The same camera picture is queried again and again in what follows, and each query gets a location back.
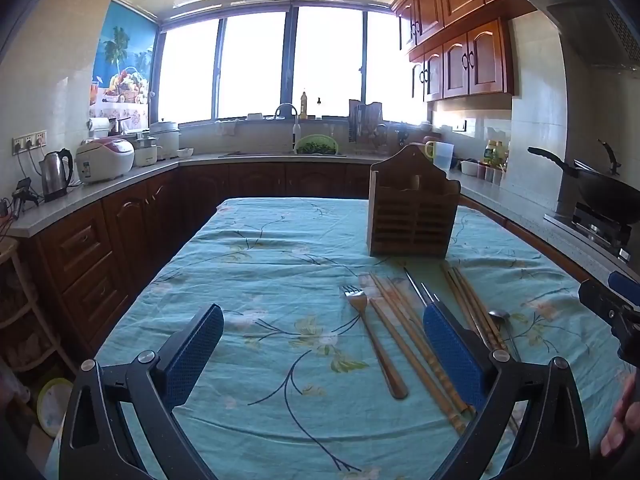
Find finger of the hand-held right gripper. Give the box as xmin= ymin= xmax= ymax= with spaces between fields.
xmin=608 ymin=270 xmax=640 ymax=311
xmin=578 ymin=278 xmax=632 ymax=331

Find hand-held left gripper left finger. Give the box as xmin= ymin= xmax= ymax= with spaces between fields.
xmin=59 ymin=303 xmax=226 ymax=480

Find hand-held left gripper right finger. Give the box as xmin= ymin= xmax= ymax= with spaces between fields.
xmin=422 ymin=301 xmax=592 ymax=480

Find dark brown wooden chopstick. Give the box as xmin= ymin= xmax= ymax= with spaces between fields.
xmin=440 ymin=263 xmax=493 ymax=350
xmin=446 ymin=266 xmax=501 ymax=351

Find light wooden chopstick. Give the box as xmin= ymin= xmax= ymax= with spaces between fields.
xmin=453 ymin=267 xmax=509 ymax=352

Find fork with wooden handle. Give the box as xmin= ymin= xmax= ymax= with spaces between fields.
xmin=340 ymin=285 xmax=409 ymax=401

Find reddish wooden chopstick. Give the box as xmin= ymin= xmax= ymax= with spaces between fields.
xmin=391 ymin=282 xmax=428 ymax=328

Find wooden utensil holder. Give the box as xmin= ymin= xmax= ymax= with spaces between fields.
xmin=367 ymin=144 xmax=462 ymax=258

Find person's right hand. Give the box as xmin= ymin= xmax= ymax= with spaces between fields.
xmin=601 ymin=372 xmax=640 ymax=457

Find patterned bamboo chopstick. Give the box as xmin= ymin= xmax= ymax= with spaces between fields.
xmin=369 ymin=274 xmax=468 ymax=435
xmin=376 ymin=275 xmax=477 ymax=417

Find metal spoon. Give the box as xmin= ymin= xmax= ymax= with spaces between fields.
xmin=488 ymin=309 xmax=522 ymax=362

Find gas stove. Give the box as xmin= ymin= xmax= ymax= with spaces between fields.
xmin=544 ymin=202 xmax=635 ymax=262

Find black wok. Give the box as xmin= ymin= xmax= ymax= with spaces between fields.
xmin=527 ymin=139 xmax=640 ymax=226

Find teal floral tablecloth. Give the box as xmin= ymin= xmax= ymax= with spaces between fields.
xmin=45 ymin=197 xmax=636 ymax=480

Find white plate with yellow rim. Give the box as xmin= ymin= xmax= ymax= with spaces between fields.
xmin=37 ymin=377 xmax=75 ymax=437

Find wooden base cabinets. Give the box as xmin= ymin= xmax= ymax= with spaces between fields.
xmin=22 ymin=160 xmax=598 ymax=366

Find wooden storage shelf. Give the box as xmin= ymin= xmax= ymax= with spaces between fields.
xmin=0 ymin=236 xmax=77 ymax=377

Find green seasoning bottles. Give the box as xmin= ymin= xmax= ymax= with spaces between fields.
xmin=482 ymin=139 xmax=510 ymax=169

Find grey kitchen countertop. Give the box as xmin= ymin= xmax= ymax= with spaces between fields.
xmin=7 ymin=151 xmax=640 ymax=283

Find white measuring jug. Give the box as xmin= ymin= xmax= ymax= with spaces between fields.
xmin=424 ymin=140 xmax=455 ymax=171

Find white rice cooker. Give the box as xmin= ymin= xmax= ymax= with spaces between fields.
xmin=75 ymin=137 xmax=136 ymax=184

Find white cooking pot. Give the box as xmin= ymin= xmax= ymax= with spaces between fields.
xmin=134 ymin=119 xmax=182 ymax=165

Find steel electric kettle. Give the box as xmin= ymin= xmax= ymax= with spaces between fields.
xmin=39 ymin=148 xmax=75 ymax=203

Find black small tripod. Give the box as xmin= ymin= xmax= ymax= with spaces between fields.
xmin=11 ymin=178 xmax=40 ymax=220

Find green colander with vegetables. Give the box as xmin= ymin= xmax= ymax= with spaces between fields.
xmin=293 ymin=134 xmax=342 ymax=156

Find dish rack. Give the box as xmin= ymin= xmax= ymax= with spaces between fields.
xmin=348 ymin=100 xmax=402 ymax=155

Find chrome faucet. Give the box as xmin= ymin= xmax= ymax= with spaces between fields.
xmin=274 ymin=102 xmax=302 ymax=154

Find steel range hood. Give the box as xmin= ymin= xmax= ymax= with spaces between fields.
xmin=517 ymin=0 xmax=640 ymax=72

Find kitchen window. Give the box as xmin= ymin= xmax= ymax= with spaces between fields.
xmin=156 ymin=4 xmax=433 ymax=127

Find wall power outlet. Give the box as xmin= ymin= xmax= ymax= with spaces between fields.
xmin=12 ymin=130 xmax=49 ymax=155

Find beach wall poster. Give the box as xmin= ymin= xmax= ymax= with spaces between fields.
xmin=90 ymin=1 xmax=162 ymax=129

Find wooden wall cabinets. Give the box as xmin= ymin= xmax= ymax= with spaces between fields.
xmin=391 ymin=0 xmax=576 ymax=105

